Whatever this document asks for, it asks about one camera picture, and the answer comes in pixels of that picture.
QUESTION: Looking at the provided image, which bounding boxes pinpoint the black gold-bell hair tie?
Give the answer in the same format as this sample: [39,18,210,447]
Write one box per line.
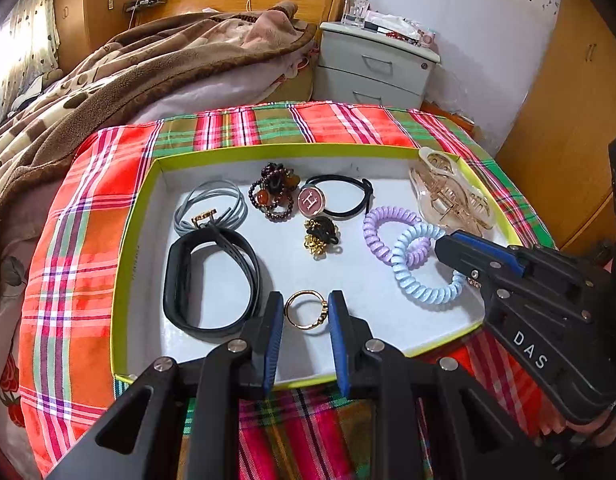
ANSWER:
[303,217,341,261]

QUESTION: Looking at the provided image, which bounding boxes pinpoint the white nightstand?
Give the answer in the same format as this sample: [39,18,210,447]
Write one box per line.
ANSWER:
[312,21,443,110]

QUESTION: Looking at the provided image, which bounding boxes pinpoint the white floral bedsheet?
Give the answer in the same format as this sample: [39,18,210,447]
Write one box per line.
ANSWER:
[0,240,54,466]

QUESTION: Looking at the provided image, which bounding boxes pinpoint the green-edged white tray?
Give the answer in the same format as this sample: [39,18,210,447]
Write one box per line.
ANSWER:
[110,142,526,391]

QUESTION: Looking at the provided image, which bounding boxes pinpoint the person's right hand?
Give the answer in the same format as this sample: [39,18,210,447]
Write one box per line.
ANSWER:
[585,395,616,448]

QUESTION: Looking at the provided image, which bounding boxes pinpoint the narrow wooden wardrobe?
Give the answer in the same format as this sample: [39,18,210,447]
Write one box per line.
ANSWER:
[53,0,151,66]

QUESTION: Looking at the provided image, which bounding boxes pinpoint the dark beaded bracelet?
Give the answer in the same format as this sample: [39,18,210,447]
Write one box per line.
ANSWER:
[249,161,301,222]

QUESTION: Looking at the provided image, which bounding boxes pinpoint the gold ring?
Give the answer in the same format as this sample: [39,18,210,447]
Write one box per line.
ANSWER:
[284,290,331,332]

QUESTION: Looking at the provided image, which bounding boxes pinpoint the spotted curtain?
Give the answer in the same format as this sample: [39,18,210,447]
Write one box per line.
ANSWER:
[3,0,61,96]

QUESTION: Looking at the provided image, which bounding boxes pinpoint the clear hair claw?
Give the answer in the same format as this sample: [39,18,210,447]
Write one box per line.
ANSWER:
[408,146,496,238]

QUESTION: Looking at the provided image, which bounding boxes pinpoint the brown wooden furniture piece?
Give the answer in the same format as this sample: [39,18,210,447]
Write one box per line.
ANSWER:
[420,100,476,136]

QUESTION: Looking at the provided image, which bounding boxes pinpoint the pile of small trinkets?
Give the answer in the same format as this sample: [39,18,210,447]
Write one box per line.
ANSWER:
[365,10,439,51]

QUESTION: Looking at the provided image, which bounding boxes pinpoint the blue spiral hair tie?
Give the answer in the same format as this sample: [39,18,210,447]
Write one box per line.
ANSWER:
[392,224,469,307]

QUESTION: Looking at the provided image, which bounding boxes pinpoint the purple spiral hair tie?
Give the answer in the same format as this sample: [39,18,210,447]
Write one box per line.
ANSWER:
[363,205,421,265]

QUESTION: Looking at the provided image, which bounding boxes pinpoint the black watch band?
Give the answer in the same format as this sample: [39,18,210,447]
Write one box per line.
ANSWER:
[162,225,263,337]

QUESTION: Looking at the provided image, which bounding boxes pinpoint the grey cord bracelet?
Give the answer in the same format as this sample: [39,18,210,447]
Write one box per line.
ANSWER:
[174,180,249,235]

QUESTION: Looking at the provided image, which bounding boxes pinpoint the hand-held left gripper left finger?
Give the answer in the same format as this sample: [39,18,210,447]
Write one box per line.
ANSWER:
[45,291,285,480]

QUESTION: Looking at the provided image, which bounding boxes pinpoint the brown paw-print blanket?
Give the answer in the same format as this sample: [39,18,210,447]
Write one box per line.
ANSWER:
[0,6,319,271]

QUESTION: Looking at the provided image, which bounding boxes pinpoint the pale lilac sheet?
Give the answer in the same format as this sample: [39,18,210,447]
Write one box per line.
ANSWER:
[128,67,316,123]

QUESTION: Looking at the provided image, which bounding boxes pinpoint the red green plaid cloth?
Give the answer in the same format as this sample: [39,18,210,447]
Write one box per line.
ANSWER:
[18,101,559,480]

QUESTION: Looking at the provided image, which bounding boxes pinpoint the large wooden wardrobe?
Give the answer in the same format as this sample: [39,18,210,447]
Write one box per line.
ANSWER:
[495,0,616,256]

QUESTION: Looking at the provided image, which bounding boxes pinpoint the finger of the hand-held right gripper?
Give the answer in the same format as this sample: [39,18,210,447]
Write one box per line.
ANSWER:
[434,232,514,286]
[453,229,531,276]

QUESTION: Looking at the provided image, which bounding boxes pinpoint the black hair tie with H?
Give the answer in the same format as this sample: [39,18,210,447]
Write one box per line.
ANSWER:
[298,174,374,222]

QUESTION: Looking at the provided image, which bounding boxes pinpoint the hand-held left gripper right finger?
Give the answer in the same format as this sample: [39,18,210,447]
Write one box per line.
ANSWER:
[328,289,564,480]

